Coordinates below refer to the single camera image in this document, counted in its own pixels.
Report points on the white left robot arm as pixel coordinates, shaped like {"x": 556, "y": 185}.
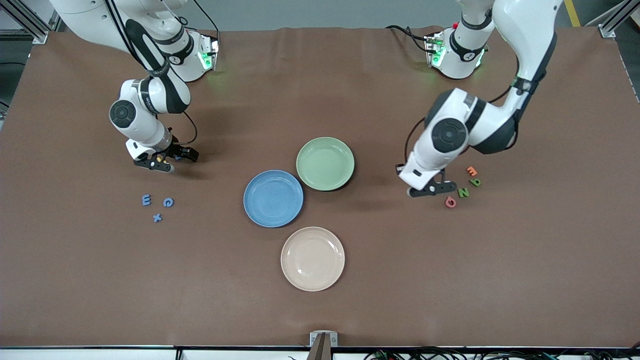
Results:
{"x": 530, "y": 30}

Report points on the blue foam letter X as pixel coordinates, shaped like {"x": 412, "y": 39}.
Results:
{"x": 157, "y": 217}

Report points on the green foam capital N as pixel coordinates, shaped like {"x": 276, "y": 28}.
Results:
{"x": 463, "y": 192}

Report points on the beige plastic plate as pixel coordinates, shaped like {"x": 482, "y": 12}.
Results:
{"x": 312, "y": 258}

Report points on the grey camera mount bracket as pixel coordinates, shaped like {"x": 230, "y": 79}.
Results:
{"x": 323, "y": 340}

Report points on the aluminium frame profile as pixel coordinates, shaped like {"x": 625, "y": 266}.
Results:
{"x": 40, "y": 36}
{"x": 606, "y": 31}

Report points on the brown table cover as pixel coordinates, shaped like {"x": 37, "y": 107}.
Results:
{"x": 150, "y": 280}

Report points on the blue foam letter G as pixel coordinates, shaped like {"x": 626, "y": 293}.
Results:
{"x": 168, "y": 202}

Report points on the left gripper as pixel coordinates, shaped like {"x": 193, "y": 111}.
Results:
{"x": 399, "y": 166}

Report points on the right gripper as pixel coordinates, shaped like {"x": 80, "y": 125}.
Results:
{"x": 176, "y": 151}

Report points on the green foam lowercase q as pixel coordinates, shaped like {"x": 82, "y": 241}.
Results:
{"x": 475, "y": 182}

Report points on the blue foam letter E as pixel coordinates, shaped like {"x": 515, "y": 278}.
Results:
{"x": 146, "y": 200}

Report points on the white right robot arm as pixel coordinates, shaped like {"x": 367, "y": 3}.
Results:
{"x": 80, "y": 15}

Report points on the white table edge rail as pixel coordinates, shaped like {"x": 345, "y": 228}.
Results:
{"x": 100, "y": 355}

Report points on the green plastic plate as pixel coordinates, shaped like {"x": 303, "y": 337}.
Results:
{"x": 325, "y": 163}

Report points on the blue plastic plate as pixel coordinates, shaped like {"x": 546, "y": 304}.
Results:
{"x": 273, "y": 198}

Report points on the orange foam letter E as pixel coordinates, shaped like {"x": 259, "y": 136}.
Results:
{"x": 471, "y": 171}

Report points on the pink foam letter Q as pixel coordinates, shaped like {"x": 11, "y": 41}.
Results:
{"x": 450, "y": 201}

